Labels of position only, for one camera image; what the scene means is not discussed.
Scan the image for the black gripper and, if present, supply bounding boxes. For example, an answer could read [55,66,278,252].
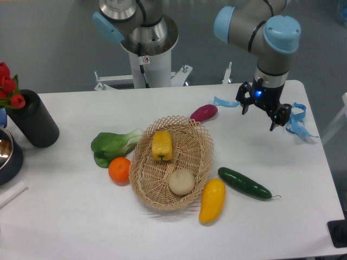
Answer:
[235,79,292,131]

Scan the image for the yellow bell pepper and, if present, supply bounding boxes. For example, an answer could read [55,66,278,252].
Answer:
[151,131,173,164]

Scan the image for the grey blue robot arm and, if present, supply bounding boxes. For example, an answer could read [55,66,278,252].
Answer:
[92,1,301,127]

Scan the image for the woven wicker basket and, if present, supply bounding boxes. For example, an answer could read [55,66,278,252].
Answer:
[130,115,214,211]

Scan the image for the blue ribbon strip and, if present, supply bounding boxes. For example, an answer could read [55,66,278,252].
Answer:
[285,102,319,141]

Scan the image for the small blue ribbon piece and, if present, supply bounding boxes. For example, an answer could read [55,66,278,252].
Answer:
[213,96,240,108]

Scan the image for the purple sweet potato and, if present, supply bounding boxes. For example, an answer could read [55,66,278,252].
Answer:
[190,104,218,122]

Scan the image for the dark green cucumber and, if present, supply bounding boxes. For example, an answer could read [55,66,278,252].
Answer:
[217,167,281,201]

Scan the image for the yellow mango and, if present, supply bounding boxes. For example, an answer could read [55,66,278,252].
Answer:
[199,178,226,225]

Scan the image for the beige onion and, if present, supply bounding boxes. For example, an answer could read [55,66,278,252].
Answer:
[168,169,195,196]

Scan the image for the black device at edge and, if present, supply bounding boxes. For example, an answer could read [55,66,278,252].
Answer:
[327,219,347,248]

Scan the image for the orange fruit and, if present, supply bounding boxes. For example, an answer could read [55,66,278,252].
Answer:
[108,157,131,185]

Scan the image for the green bok choy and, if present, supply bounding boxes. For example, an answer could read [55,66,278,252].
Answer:
[91,128,144,168]

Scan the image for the black cylindrical vase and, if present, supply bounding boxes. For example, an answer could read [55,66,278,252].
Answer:
[6,89,60,148]

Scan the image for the red tulip flowers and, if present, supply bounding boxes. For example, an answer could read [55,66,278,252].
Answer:
[0,62,25,109]

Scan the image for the dark metal bowl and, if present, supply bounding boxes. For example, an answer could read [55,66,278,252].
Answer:
[1,127,24,185]

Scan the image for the white flat stick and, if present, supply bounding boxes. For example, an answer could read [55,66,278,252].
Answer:
[0,181,28,208]

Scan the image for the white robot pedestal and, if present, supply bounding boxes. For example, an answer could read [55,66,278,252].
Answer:
[92,11,178,89]

